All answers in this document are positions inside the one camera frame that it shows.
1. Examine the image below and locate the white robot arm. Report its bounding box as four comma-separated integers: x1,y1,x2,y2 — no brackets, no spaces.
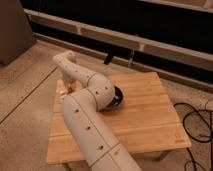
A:
53,51,142,171

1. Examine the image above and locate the grey cabinet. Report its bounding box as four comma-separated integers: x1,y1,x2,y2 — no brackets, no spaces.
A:
0,0,36,65

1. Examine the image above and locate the black cable on floor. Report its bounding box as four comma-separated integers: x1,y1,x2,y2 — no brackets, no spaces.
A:
173,99,213,171

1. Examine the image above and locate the orange pepper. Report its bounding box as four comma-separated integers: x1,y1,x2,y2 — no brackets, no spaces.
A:
66,85,73,92

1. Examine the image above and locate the dark round bowl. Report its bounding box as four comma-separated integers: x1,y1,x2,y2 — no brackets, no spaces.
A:
106,86,123,110

